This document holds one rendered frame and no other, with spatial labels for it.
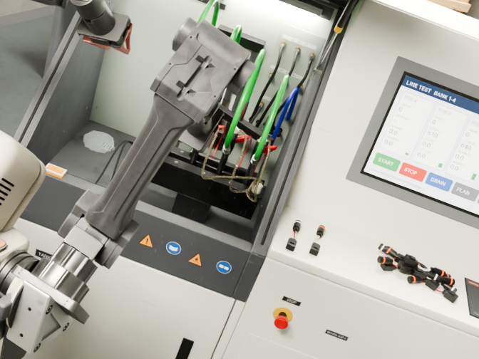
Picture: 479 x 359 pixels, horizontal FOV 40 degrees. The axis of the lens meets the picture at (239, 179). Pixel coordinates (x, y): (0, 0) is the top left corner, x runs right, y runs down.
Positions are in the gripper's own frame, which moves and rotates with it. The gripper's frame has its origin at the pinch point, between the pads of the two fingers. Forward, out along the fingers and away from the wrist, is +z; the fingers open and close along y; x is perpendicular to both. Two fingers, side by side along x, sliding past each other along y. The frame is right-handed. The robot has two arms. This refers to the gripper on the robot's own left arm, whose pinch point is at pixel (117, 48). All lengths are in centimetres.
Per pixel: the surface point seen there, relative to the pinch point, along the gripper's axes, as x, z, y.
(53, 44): -89, 190, 159
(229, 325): 44, 57, -31
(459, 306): 21, 57, -86
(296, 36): -38, 44, -25
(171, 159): 7.6, 43.8, -3.0
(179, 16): -34, 39, 10
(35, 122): 15.0, 20.5, 25.3
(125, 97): -13, 58, 26
